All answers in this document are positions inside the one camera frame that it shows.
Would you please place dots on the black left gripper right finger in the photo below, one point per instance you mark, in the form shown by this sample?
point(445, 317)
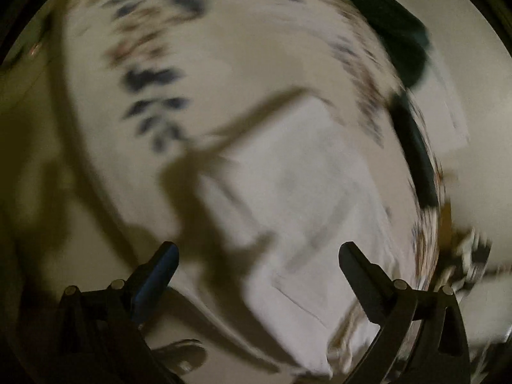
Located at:
point(440, 351)

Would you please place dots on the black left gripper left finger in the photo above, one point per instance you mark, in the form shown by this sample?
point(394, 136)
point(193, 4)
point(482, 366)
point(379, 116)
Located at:
point(98, 338)

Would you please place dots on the white pants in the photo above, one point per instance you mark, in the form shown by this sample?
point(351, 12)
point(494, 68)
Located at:
point(284, 196)

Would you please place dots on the folded dark jeans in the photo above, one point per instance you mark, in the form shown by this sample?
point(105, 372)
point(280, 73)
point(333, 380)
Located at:
point(415, 151)

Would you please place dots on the floral bed blanket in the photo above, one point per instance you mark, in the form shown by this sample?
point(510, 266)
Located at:
point(157, 88)

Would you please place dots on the dark green blanket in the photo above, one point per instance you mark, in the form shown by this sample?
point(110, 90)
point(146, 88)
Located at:
point(402, 34)

